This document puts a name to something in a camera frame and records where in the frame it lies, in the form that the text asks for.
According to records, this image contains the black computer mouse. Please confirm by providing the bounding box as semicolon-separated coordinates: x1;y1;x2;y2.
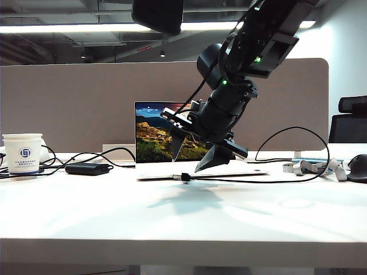
345;154;367;184

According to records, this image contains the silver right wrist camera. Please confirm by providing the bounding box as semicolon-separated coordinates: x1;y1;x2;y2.
188;99;208;116

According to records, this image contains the teal book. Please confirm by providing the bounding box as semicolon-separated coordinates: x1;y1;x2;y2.
291;156;345;166

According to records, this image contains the black charger cable with plug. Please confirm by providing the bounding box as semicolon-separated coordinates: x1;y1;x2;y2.
173;126;331;184

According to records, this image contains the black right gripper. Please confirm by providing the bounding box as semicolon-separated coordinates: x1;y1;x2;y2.
159;78;261;174

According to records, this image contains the black laptop power cable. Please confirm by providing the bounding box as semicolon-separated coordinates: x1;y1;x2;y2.
0;145;136;180

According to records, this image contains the long ceiling light strip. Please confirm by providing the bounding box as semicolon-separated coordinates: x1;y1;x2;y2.
0;20;317;35

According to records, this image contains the grey lanyard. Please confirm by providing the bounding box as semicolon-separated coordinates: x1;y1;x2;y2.
282;158;348;182

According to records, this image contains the white desk socket box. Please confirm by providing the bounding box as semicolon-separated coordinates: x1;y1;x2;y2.
101;144;136;155

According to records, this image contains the black power adapter brick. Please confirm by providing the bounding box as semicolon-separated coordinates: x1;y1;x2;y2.
64;162;114;176

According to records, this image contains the grey fabric desk divider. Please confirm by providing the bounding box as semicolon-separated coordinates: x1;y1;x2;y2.
0;58;329;154

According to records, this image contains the white laptop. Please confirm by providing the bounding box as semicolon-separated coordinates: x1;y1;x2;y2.
134;101;271;181

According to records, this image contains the white paper cup blue logo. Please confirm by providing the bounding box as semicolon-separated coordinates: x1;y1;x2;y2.
2;133;44;176

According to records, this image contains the black mesh office chair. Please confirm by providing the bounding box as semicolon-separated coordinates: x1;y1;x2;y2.
327;95;367;145

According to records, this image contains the black smartphone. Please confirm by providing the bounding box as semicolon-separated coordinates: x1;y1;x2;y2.
131;0;185;36

